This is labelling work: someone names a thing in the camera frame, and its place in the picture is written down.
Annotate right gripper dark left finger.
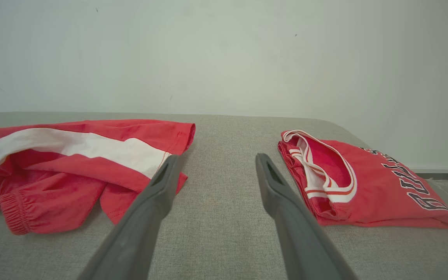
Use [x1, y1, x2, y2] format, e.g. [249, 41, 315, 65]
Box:
[77, 154, 184, 280]

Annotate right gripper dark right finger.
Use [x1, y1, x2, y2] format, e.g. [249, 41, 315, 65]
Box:
[256, 153, 359, 280]

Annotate red white jersey with lettering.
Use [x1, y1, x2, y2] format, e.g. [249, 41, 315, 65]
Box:
[278, 130, 448, 229]

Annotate red shorts with white stripe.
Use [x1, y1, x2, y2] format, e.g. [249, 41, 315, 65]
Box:
[0, 119, 196, 235]

